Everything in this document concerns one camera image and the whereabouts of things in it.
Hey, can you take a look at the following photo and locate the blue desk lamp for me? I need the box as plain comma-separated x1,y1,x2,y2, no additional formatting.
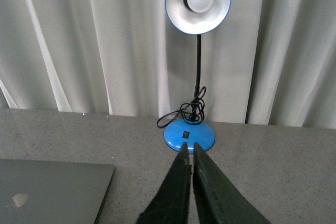
158,0,232,154

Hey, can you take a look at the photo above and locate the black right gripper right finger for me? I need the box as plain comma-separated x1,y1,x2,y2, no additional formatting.
193,143,270,223

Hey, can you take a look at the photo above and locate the black lamp power cable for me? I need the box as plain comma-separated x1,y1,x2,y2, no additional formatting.
156,86,207,129

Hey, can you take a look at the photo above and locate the grey laptop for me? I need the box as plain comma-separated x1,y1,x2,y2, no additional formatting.
1,159,115,223

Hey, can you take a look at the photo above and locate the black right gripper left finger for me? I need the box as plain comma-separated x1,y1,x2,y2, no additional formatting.
136,142,192,223

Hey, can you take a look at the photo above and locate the white curtain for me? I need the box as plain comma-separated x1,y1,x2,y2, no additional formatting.
1,0,335,128

